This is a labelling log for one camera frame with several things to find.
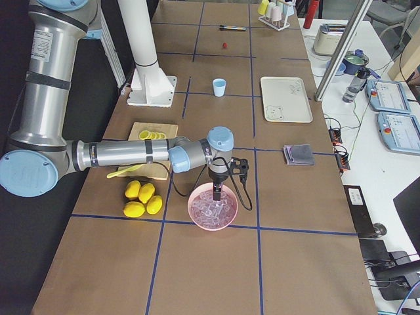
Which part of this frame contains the pink bowl of ice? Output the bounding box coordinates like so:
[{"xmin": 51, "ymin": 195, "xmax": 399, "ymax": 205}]
[{"xmin": 188, "ymin": 182, "xmax": 238, "ymax": 231}]

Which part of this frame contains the blue saucepan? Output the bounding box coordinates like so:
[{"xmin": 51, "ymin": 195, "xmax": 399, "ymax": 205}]
[{"xmin": 343, "ymin": 49, "xmax": 369, "ymax": 75}]

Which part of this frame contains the steel muddler black tip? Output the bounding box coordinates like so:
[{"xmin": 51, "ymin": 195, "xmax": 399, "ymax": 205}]
[{"xmin": 219, "ymin": 24, "xmax": 247, "ymax": 32}]

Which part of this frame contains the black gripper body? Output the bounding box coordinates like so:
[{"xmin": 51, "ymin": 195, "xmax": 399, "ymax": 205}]
[{"xmin": 209, "ymin": 157, "xmax": 249, "ymax": 192}]

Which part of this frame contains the cream toaster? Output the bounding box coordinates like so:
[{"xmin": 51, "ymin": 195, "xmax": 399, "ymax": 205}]
[{"xmin": 313, "ymin": 24, "xmax": 347, "ymax": 56}]

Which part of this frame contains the lemon slices row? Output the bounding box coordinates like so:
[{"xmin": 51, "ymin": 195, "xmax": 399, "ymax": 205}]
[{"xmin": 138, "ymin": 129, "xmax": 166, "ymax": 140}]

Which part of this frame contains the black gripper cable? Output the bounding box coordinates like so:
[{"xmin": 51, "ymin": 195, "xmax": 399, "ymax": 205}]
[{"xmin": 150, "ymin": 156, "xmax": 253, "ymax": 211}]

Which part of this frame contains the aluminium frame post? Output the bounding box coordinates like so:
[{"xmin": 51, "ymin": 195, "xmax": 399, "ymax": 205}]
[{"xmin": 314, "ymin": 0, "xmax": 373, "ymax": 101}]

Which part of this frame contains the blue bowl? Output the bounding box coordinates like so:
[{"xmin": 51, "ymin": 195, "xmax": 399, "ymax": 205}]
[{"xmin": 325, "ymin": 60, "xmax": 346, "ymax": 76}]

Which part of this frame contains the grey folded cloth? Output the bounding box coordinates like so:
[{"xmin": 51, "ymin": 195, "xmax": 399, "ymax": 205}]
[{"xmin": 283, "ymin": 144, "xmax": 315, "ymax": 166}]

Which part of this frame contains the yellow lemon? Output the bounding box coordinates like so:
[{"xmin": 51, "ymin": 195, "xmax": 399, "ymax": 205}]
[
  {"xmin": 125, "ymin": 180, "xmax": 141, "ymax": 200},
  {"xmin": 138, "ymin": 183, "xmax": 156, "ymax": 203},
  {"xmin": 123, "ymin": 201, "xmax": 146, "ymax": 218},
  {"xmin": 146, "ymin": 195, "xmax": 163, "ymax": 215}
]

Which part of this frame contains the bamboo cutting board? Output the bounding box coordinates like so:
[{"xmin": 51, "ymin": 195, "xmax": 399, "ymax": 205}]
[{"xmin": 118, "ymin": 122, "xmax": 178, "ymax": 180}]

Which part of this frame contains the yellow cup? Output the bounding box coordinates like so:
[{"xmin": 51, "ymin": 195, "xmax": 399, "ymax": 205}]
[{"xmin": 257, "ymin": 0, "xmax": 270, "ymax": 16}]

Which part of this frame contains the red bottle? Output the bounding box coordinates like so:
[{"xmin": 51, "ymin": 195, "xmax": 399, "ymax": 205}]
[{"xmin": 303, "ymin": 0, "xmax": 320, "ymax": 29}]

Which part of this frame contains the pink cup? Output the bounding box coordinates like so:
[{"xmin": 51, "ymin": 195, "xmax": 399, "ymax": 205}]
[{"xmin": 268, "ymin": 6, "xmax": 282, "ymax": 22}]

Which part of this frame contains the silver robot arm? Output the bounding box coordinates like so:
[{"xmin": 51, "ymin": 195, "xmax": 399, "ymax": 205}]
[{"xmin": 1, "ymin": 1, "xmax": 249, "ymax": 200}]

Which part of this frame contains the light blue plastic cup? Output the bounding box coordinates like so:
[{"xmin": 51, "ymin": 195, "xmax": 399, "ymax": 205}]
[{"xmin": 212, "ymin": 78, "xmax": 226, "ymax": 97}]

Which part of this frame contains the yellow plastic knife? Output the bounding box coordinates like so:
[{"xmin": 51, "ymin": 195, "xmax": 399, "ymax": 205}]
[{"xmin": 106, "ymin": 164, "xmax": 142, "ymax": 179}]

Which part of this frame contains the white cup rack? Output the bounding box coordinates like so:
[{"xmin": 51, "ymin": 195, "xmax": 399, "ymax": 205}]
[{"xmin": 257, "ymin": 0, "xmax": 296, "ymax": 31}]

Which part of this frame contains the cream bear tray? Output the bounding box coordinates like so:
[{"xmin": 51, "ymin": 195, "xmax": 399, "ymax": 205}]
[{"xmin": 260, "ymin": 76, "xmax": 313, "ymax": 123}]

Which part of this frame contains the blue teach pendant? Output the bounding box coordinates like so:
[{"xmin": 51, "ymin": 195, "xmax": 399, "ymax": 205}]
[
  {"xmin": 377, "ymin": 112, "xmax": 419, "ymax": 155},
  {"xmin": 366, "ymin": 79, "xmax": 411, "ymax": 114}
]

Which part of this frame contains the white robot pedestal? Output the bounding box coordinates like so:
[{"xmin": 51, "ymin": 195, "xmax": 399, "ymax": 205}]
[{"xmin": 118, "ymin": 1, "xmax": 177, "ymax": 108}]

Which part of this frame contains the clear water bottle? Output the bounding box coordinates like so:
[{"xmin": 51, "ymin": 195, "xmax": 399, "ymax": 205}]
[{"xmin": 342, "ymin": 67, "xmax": 371, "ymax": 103}]

